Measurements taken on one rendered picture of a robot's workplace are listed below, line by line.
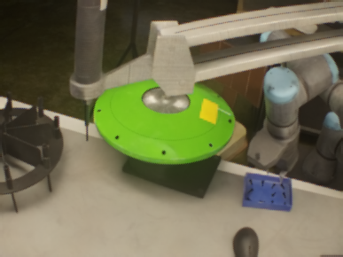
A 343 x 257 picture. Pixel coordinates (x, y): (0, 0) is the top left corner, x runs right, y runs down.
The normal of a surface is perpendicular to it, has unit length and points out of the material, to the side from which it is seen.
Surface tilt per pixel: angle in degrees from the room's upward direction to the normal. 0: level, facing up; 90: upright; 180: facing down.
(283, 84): 32
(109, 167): 0
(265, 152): 27
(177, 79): 90
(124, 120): 17
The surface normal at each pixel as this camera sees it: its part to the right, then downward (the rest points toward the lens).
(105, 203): 0.10, -0.78
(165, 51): 0.17, 0.62
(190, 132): 0.22, -0.57
